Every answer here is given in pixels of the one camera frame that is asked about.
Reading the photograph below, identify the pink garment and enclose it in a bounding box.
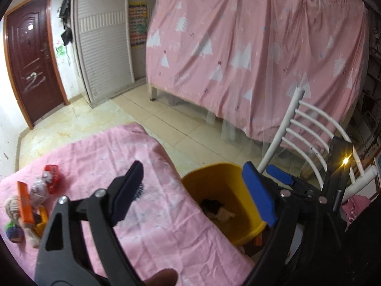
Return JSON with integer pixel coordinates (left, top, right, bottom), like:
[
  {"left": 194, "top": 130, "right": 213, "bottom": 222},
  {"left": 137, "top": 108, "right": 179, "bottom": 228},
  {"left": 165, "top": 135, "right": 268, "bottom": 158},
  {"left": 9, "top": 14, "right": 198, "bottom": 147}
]
[{"left": 342, "top": 195, "right": 371, "bottom": 231}]

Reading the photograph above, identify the small black hanging bag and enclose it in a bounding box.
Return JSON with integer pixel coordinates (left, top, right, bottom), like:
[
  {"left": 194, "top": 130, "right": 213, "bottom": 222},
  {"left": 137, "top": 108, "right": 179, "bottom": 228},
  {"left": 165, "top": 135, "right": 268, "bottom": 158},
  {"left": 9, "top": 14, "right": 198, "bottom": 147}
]
[{"left": 60, "top": 27, "right": 73, "bottom": 45}]

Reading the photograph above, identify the white metal chair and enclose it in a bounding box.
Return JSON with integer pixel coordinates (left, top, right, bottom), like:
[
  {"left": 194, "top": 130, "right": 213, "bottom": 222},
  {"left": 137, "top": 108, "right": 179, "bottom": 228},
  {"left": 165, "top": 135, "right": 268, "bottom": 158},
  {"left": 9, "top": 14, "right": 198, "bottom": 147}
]
[{"left": 257, "top": 73, "right": 377, "bottom": 209}]

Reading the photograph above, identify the colourful grid wall poster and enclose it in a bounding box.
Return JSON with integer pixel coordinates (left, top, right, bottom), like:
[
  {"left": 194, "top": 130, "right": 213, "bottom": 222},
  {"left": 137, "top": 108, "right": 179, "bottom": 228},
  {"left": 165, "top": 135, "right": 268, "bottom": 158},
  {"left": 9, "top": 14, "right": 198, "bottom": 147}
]
[{"left": 129, "top": 2, "right": 148, "bottom": 47}]

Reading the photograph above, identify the dark red door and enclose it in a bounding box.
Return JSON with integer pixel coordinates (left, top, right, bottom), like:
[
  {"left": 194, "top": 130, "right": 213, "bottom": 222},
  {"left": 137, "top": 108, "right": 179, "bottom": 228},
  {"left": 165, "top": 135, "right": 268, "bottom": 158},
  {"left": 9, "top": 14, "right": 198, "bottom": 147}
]
[{"left": 4, "top": 0, "right": 67, "bottom": 130}]

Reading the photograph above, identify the large black hanging bag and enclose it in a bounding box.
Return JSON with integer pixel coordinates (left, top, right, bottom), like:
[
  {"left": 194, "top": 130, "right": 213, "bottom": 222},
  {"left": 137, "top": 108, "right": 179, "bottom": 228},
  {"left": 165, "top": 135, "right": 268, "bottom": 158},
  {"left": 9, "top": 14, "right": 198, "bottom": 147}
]
[{"left": 58, "top": 0, "right": 72, "bottom": 20}]

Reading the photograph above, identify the yellow plastic bin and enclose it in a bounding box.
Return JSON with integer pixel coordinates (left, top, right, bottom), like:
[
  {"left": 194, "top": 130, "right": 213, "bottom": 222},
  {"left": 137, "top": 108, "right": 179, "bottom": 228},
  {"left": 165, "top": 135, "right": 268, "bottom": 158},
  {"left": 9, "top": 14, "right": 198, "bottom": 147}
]
[{"left": 181, "top": 163, "right": 268, "bottom": 246}]

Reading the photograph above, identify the silver foil wrapper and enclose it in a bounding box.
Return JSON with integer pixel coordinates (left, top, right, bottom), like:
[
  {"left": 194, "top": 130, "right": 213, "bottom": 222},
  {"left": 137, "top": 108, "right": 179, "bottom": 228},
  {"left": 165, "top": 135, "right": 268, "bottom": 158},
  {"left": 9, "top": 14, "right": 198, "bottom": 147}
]
[{"left": 30, "top": 179, "right": 48, "bottom": 207}]

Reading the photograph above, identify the pink tree print curtain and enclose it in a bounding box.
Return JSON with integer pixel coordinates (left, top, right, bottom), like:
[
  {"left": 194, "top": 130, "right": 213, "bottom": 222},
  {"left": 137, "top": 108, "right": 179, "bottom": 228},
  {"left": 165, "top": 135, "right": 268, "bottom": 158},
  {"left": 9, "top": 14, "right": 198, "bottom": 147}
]
[{"left": 146, "top": 0, "right": 370, "bottom": 155}]

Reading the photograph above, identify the white crumpled tissue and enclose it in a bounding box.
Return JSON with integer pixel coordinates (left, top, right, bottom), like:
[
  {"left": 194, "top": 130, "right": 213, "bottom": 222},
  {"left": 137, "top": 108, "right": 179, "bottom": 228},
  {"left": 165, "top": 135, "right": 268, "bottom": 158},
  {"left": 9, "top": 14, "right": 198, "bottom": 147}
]
[{"left": 213, "top": 209, "right": 236, "bottom": 222}]

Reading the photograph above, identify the person's left hand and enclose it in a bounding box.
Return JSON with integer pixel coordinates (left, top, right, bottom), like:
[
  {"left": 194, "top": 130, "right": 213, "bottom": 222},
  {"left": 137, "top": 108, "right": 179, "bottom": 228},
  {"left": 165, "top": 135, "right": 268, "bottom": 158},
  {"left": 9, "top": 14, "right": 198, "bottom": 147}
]
[{"left": 143, "top": 268, "right": 179, "bottom": 286}]

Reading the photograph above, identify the orange flat box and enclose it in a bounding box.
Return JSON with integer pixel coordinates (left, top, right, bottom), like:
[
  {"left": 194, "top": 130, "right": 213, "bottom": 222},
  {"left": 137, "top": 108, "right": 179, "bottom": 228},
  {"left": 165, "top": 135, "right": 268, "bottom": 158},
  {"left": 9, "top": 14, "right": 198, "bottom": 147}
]
[{"left": 17, "top": 181, "right": 34, "bottom": 225}]

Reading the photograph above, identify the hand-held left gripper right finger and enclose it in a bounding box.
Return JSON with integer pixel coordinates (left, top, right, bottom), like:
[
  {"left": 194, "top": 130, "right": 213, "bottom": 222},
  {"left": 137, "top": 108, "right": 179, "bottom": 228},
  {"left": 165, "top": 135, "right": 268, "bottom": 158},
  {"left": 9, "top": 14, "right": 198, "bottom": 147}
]
[{"left": 238, "top": 161, "right": 331, "bottom": 286}]

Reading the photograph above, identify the beige rope knot toy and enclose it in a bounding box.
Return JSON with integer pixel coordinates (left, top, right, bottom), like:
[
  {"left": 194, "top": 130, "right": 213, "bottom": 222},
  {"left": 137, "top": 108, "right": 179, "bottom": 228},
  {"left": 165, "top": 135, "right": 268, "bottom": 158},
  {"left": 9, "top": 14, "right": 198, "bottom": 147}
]
[{"left": 4, "top": 196, "right": 40, "bottom": 248}]

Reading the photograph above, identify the blue purple ball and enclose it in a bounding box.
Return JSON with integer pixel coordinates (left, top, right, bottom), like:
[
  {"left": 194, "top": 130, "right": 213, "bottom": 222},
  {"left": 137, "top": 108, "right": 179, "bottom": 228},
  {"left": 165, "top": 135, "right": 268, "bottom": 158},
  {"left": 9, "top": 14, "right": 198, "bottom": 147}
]
[{"left": 4, "top": 220, "right": 24, "bottom": 243}]

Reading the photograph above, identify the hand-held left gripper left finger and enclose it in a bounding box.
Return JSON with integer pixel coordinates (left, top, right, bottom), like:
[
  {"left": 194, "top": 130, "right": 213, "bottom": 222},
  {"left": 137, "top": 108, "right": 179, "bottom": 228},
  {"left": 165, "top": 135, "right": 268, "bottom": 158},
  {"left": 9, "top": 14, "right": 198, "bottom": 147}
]
[{"left": 34, "top": 160, "right": 145, "bottom": 286}]

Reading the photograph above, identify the black crumpled wrapper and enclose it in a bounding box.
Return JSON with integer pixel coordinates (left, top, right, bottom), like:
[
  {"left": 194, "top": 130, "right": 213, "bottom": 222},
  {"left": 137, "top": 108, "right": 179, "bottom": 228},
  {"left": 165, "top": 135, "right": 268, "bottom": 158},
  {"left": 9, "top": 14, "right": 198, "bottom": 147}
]
[{"left": 202, "top": 198, "right": 225, "bottom": 213}]

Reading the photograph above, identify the white shutter wardrobe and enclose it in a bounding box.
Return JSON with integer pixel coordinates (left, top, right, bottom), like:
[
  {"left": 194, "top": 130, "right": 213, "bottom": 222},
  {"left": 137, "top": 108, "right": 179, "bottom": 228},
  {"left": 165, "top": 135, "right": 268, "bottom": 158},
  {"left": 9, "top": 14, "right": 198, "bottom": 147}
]
[{"left": 70, "top": 0, "right": 136, "bottom": 109}]

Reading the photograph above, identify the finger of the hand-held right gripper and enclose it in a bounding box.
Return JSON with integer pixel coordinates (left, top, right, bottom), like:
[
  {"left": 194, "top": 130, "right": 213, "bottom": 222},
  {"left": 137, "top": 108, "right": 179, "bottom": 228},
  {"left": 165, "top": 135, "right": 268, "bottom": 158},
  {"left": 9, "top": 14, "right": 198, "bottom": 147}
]
[{"left": 266, "top": 165, "right": 323, "bottom": 199}]

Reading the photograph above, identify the red clear wrapper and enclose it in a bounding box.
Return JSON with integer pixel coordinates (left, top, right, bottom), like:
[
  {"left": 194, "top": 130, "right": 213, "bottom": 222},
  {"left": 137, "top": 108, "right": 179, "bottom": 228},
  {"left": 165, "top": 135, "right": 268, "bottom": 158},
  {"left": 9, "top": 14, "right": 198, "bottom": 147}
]
[{"left": 43, "top": 164, "right": 63, "bottom": 194}]

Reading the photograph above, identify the pink tablecloth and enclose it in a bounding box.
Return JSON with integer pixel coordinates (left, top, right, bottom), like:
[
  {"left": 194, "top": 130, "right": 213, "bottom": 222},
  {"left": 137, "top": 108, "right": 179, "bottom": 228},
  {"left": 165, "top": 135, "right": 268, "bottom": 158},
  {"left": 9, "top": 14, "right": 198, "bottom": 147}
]
[{"left": 0, "top": 122, "right": 256, "bottom": 286}]

